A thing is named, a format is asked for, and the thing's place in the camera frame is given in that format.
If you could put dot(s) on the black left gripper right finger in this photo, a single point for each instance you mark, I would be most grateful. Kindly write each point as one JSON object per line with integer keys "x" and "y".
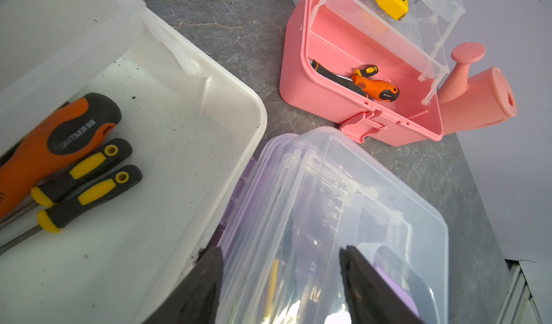
{"x": 368, "y": 296}

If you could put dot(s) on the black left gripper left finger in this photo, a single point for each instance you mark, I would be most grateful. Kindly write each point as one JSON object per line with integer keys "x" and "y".
{"x": 196, "y": 298}

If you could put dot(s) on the purple clear-lid toolbox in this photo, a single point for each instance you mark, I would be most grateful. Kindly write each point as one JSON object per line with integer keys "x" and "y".
{"x": 307, "y": 197}

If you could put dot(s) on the white open toolbox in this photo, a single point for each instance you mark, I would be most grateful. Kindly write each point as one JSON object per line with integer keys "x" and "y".
{"x": 192, "y": 125}

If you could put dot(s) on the black yellow small screwdriver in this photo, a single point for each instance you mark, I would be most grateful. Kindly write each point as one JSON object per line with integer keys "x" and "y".
{"x": 54, "y": 191}

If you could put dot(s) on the orange black screwdriver white box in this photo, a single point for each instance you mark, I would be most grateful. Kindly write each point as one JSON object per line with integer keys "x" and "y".
{"x": 67, "y": 135}

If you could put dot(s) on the orange black screwdriver pink box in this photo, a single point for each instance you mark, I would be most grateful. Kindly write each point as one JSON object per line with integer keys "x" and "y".
{"x": 378, "y": 90}

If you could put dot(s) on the black yellow screwdriver pink box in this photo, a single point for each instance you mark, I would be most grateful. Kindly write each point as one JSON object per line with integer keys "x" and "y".
{"x": 345, "y": 82}

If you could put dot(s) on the pink watering can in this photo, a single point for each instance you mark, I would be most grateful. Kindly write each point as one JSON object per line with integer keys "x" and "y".
{"x": 474, "y": 102}

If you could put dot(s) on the pink open toolbox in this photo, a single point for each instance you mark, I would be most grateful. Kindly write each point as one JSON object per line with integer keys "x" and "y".
{"x": 355, "y": 37}

